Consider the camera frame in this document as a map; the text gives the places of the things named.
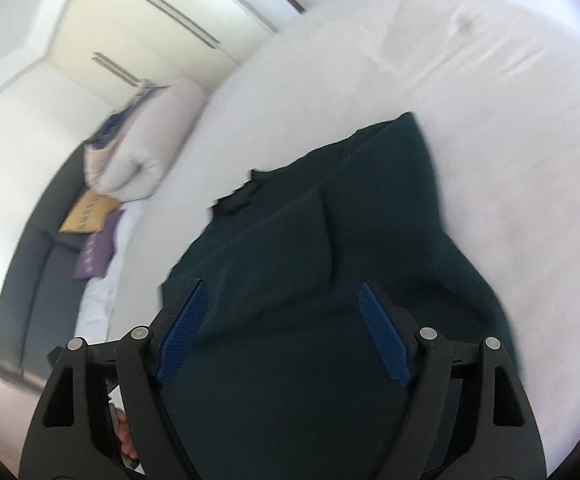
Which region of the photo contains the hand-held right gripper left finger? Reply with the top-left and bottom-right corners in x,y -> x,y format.
18,279 -> 211,480

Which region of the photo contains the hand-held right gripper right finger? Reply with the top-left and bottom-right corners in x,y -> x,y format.
357,281 -> 548,480

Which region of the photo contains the dark grey padded headboard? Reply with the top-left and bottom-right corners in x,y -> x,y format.
0,147 -> 96,377

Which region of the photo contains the yellow cushion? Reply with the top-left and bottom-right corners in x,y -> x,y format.
59,190 -> 122,235

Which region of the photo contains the dark green garment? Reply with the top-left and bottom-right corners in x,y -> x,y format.
159,111 -> 521,480

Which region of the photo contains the cream wardrobe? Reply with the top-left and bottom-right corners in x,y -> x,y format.
45,0 -> 306,92

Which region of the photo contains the person's left hand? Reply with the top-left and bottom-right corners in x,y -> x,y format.
114,407 -> 142,468

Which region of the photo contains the purple cushion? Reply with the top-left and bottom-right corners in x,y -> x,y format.
72,210 -> 126,280

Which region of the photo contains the white bed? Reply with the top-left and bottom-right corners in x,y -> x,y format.
72,0 -> 580,480

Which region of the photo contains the blue patterned cloth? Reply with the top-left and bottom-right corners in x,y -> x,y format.
87,84 -> 157,152

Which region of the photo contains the folded pale pink duvet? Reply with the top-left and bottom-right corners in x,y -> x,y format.
82,79 -> 208,206

